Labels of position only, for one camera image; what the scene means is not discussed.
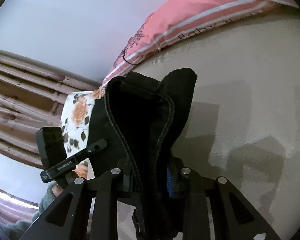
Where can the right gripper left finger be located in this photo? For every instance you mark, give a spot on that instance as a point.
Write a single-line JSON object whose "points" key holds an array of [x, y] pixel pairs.
{"points": [[86, 208]]}

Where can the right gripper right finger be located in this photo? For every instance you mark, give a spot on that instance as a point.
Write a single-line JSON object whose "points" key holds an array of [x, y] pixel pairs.
{"points": [[207, 208]]}

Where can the black pants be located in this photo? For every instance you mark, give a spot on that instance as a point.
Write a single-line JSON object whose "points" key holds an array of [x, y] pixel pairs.
{"points": [[140, 118]]}

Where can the person's left hand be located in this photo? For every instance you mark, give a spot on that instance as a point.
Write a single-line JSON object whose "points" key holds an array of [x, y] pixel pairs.
{"points": [[57, 190]]}

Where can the white floral pillow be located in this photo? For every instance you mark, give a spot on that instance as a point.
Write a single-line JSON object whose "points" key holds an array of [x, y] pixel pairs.
{"points": [[75, 119]]}

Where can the beige patterned curtain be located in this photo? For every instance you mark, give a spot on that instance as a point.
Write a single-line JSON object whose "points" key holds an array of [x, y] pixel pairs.
{"points": [[32, 96]]}

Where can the beige bed mat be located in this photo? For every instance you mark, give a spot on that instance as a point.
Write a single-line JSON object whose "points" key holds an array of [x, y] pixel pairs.
{"points": [[244, 120]]}

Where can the pink tree-print pillow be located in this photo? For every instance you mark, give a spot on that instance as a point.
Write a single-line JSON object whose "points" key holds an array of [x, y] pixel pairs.
{"points": [[178, 20]]}

